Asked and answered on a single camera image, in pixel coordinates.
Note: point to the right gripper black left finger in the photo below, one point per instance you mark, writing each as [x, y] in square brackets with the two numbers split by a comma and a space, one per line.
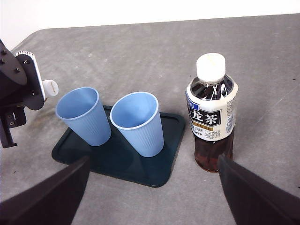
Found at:
[42, 201]

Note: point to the dark oolong tea bottle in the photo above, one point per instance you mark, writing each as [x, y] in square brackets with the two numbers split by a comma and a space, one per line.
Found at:
[211, 145]

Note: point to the dark rectangular serving tray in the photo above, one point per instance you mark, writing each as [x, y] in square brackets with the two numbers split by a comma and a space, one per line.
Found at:
[122, 166]

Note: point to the pale grey left wrist camera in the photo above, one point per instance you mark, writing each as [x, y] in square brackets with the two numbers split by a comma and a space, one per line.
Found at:
[37, 77]

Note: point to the pale jasmine tea bottle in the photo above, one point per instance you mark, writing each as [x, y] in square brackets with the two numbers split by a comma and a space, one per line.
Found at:
[50, 88]

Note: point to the blue ribbed plastic cup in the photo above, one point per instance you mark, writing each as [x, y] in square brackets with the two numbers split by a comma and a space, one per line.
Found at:
[143, 138]
[89, 126]

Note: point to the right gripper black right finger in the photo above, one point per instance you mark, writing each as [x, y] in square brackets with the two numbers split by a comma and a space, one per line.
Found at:
[262, 201]

